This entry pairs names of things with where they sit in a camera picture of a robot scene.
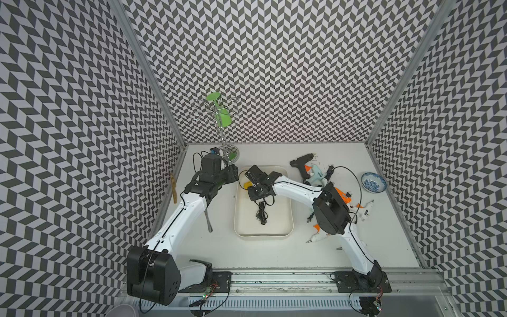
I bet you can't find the metal spoon on table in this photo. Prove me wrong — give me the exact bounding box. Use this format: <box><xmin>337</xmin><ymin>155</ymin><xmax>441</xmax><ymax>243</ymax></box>
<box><xmin>204</xmin><ymin>209</ymin><xmax>213</xmax><ymax>232</ymax></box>

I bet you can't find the orange hot glue gun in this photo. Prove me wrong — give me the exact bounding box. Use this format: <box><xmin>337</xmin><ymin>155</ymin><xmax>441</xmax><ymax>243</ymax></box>
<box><xmin>335</xmin><ymin>188</ymin><xmax>352</xmax><ymax>204</ymax></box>

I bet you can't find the cream plastic storage box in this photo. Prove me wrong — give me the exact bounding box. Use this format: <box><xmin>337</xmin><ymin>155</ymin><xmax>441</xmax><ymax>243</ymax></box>
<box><xmin>234</xmin><ymin>166</ymin><xmax>294</xmax><ymax>240</ymax></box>

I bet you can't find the black hot glue gun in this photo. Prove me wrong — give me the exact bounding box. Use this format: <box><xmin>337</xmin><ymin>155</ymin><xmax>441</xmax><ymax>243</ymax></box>
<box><xmin>290</xmin><ymin>153</ymin><xmax>314</xmax><ymax>180</ymax></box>

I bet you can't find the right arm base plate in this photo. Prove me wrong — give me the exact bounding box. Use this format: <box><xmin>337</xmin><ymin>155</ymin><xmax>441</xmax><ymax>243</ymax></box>
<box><xmin>331</xmin><ymin>271</ymin><xmax>392</xmax><ymax>293</ymax></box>

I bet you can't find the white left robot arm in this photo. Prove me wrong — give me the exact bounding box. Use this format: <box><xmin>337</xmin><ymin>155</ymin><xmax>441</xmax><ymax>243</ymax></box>
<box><xmin>126</xmin><ymin>154</ymin><xmax>238</xmax><ymax>305</ymax></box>

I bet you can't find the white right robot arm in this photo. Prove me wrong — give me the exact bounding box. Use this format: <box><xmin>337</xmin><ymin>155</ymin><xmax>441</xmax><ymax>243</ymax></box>
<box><xmin>245</xmin><ymin>165</ymin><xmax>384</xmax><ymax>289</ymax></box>

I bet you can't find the white glue gun orange trigger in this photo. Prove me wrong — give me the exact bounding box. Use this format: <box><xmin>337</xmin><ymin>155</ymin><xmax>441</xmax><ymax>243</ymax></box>
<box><xmin>306</xmin><ymin>225</ymin><xmax>329</xmax><ymax>244</ymax></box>

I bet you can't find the mint green glue gun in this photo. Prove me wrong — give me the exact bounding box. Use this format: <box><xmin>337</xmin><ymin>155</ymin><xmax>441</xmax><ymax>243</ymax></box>
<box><xmin>303</xmin><ymin>165</ymin><xmax>328</xmax><ymax>187</ymax></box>

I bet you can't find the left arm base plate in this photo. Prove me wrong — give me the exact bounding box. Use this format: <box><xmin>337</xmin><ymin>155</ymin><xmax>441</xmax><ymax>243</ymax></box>
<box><xmin>179</xmin><ymin>271</ymin><xmax>232</xmax><ymax>295</ymax></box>

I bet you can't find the white glue gun grey handle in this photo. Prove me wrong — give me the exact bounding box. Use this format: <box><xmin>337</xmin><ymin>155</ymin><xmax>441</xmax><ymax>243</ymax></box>
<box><xmin>356</xmin><ymin>200</ymin><xmax>374</xmax><ymax>221</ymax></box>

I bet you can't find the blue white ceramic bowl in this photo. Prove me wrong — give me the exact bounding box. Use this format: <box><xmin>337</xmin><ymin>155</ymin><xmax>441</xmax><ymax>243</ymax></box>
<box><xmin>360</xmin><ymin>172</ymin><xmax>387</xmax><ymax>194</ymax></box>

